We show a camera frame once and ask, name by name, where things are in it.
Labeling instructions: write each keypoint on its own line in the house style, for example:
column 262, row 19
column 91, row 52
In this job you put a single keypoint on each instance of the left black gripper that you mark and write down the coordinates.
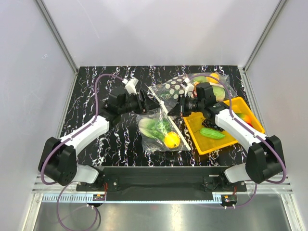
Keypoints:
column 147, row 104

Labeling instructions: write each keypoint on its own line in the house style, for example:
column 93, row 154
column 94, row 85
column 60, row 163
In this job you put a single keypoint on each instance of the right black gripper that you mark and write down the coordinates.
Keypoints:
column 175, row 111

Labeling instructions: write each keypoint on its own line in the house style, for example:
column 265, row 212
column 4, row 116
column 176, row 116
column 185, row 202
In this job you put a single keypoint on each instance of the clear zip bag with mushroom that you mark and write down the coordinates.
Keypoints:
column 157, row 91

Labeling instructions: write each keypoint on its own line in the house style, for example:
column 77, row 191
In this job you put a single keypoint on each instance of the green fake bok choy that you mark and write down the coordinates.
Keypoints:
column 154, row 128

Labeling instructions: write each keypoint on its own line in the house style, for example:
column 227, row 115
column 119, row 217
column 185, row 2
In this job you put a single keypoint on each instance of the clear zip bag with lemon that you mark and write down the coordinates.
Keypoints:
column 154, row 145

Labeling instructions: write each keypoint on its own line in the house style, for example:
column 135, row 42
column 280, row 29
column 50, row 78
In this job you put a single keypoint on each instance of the yellow fake lemon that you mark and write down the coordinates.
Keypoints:
column 172, row 140

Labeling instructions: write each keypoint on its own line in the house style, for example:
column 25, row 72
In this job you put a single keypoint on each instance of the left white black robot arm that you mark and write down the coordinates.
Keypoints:
column 59, row 156

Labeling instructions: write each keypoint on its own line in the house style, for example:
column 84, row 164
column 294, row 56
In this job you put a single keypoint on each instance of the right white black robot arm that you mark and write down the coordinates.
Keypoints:
column 264, row 154

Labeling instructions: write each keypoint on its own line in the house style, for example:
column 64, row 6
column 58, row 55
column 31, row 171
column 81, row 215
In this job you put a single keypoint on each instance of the black fake grape bunch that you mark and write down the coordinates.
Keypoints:
column 208, row 124

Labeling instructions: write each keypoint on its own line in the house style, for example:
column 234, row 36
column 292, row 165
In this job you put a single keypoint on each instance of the green fake bitter gourd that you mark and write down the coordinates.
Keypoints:
column 213, row 134

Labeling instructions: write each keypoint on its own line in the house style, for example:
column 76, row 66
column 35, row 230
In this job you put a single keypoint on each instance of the clear bag of fake fruit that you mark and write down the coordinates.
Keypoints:
column 220, row 84

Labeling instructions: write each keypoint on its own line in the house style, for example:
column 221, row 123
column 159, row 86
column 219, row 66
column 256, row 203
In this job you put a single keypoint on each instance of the yellow plastic tray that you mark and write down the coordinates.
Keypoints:
column 205, row 144

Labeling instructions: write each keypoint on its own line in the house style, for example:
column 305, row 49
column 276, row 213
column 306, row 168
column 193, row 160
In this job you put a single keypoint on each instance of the black marble pattern mat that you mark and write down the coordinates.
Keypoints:
column 125, row 146

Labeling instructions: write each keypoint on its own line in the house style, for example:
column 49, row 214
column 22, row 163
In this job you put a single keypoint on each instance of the right small connector board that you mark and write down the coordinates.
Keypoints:
column 229, row 199

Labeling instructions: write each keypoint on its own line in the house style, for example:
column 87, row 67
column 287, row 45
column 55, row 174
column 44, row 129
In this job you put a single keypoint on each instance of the small connector board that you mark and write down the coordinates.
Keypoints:
column 229, row 199
column 99, row 197

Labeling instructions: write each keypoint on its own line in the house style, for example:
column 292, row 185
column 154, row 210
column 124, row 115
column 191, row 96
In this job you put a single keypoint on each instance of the left small connector board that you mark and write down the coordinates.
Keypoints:
column 99, row 197

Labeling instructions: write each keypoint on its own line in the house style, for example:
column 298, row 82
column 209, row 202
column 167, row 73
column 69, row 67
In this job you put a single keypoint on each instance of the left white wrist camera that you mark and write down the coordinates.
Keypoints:
column 130, row 85

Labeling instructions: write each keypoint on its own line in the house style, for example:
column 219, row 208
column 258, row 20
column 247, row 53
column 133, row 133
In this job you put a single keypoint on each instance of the slotted white cable duct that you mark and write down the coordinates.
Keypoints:
column 113, row 198

